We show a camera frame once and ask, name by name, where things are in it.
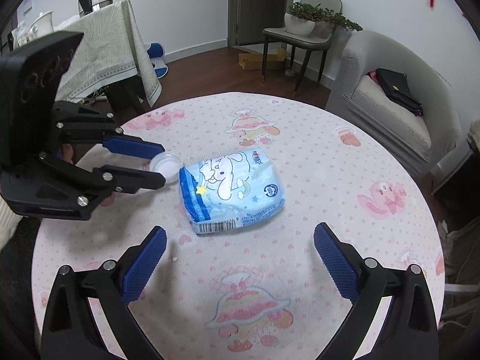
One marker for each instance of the black handbag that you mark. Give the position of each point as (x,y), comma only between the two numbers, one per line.
(395,87)

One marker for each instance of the pink patterned round tablecloth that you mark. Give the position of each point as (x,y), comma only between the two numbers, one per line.
(260,292)

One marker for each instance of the green patterned tablecloth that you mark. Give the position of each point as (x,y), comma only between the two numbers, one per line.
(111,50)

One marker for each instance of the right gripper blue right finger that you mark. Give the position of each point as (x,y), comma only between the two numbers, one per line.
(341,260)

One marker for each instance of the grey armchair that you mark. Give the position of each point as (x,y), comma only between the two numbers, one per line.
(419,143)

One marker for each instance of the cardboard box on floor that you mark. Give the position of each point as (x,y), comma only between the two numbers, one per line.
(253,62)

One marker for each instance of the white ceramic mug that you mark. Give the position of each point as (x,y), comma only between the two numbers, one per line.
(43,25)

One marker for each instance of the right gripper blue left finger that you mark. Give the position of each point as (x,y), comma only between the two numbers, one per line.
(138,263)

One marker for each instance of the potted green plant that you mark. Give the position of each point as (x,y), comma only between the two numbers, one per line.
(302,18)

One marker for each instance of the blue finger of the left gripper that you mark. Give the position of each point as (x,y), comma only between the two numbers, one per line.
(129,181)
(132,146)

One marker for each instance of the blue white floor appliance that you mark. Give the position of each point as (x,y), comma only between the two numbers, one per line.
(156,54)

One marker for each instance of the grey dining chair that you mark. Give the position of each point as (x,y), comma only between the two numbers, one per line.
(308,35)

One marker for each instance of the blue wet wipes pack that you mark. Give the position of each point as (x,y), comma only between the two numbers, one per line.
(232,191)

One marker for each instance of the dark grey door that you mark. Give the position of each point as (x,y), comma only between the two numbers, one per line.
(253,16)

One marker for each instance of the white plastic lid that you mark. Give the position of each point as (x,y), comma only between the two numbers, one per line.
(168,164)

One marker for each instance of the person left hand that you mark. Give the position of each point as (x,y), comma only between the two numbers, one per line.
(68,153)

